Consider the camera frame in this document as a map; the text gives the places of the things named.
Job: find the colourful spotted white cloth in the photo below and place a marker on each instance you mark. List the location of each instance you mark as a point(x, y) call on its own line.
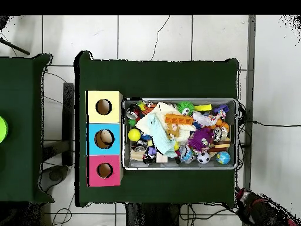
point(204, 119)

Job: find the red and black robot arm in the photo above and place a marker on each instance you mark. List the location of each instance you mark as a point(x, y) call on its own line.
point(261, 211)

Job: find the wooden box with three holes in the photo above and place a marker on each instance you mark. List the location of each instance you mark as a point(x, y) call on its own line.
point(103, 117)

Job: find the light blue waffle cloth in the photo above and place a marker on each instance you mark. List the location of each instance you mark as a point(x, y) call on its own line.
point(160, 136)

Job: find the yellow ball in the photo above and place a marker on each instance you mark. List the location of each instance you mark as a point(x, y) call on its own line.
point(134, 135)

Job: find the cream waffle cloth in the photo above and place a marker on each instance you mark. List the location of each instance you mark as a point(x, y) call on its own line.
point(164, 109)

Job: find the small brown plush toy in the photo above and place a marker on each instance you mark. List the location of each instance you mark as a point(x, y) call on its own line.
point(173, 130)

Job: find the long orange toy brick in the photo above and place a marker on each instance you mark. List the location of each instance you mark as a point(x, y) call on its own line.
point(178, 119)

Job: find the green puffer toy with eyes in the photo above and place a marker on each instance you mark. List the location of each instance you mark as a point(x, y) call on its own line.
point(185, 108)

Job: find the dark green table cloth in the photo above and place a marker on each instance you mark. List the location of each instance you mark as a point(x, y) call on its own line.
point(21, 94)
point(152, 77)

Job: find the purple spiky rubber toy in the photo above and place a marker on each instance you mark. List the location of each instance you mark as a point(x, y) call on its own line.
point(200, 139)

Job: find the yellow foam wedge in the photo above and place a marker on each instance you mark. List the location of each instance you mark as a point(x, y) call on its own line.
point(202, 107)

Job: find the small soccer ball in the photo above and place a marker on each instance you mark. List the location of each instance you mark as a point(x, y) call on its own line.
point(203, 157)

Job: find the small globe ball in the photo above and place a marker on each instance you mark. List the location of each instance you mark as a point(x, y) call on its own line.
point(223, 157)

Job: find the grey stand base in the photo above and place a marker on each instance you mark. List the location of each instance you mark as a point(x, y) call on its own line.
point(55, 175)

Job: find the lime green round object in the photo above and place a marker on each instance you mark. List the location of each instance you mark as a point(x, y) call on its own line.
point(2, 129)

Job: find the black rod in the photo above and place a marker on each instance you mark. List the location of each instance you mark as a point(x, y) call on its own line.
point(14, 46)

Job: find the black stand frame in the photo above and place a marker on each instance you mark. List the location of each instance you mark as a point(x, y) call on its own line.
point(68, 117)

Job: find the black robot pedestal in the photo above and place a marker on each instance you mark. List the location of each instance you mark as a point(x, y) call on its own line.
point(152, 216)

